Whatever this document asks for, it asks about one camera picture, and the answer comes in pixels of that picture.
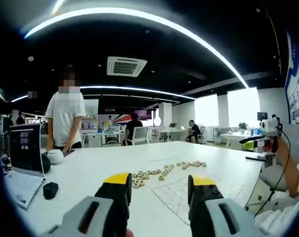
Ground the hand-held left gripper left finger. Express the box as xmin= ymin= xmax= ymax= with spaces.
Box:
xmin=39 ymin=172 xmax=133 ymax=237

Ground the grey office chair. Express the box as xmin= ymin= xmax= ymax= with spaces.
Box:
xmin=259 ymin=153 xmax=290 ymax=194

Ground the open laptop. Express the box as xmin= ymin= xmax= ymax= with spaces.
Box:
xmin=2 ymin=123 xmax=46 ymax=211

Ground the person's right hand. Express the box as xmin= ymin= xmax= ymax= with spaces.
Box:
xmin=261 ymin=138 xmax=290 ymax=161

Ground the white office desk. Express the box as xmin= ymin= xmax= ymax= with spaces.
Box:
xmin=219 ymin=132 xmax=263 ymax=149
xmin=80 ymin=129 xmax=128 ymax=148

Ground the white mesh office chair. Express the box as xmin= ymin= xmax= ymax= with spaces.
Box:
xmin=197 ymin=125 xmax=207 ymax=145
xmin=133 ymin=126 xmax=150 ymax=145

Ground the group of red-marked chess pieces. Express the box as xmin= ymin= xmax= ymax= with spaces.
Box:
xmin=175 ymin=160 xmax=208 ymax=171

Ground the shelf with colourful items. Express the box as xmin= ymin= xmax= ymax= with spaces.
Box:
xmin=81 ymin=117 xmax=99 ymax=132

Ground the white round object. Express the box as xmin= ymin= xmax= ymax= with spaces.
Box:
xmin=46 ymin=149 xmax=65 ymax=165

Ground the blue white wall board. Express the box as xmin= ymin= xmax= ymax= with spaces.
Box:
xmin=284 ymin=32 xmax=299 ymax=125

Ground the long curved ceiling light strip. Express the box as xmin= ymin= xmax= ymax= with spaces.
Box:
xmin=23 ymin=6 xmax=250 ymax=89

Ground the clear paper chessboard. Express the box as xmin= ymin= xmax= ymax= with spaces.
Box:
xmin=151 ymin=175 xmax=245 ymax=227

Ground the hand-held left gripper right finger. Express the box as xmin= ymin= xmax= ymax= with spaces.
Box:
xmin=187 ymin=174 xmax=266 ymax=237

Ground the ceiling air conditioner vent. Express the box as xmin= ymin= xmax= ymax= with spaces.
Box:
xmin=106 ymin=56 xmax=148 ymax=78

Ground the black computer mouse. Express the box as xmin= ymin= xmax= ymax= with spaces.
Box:
xmin=43 ymin=182 xmax=59 ymax=200

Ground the group of black-marked chess pieces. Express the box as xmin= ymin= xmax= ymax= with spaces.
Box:
xmin=131 ymin=163 xmax=176 ymax=190

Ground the purple wall screen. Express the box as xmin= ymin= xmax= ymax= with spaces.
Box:
xmin=134 ymin=109 xmax=152 ymax=121

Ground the white table cable cover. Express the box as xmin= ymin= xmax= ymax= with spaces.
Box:
xmin=146 ymin=155 xmax=181 ymax=163

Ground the black round object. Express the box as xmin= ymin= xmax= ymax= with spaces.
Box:
xmin=40 ymin=153 xmax=52 ymax=172

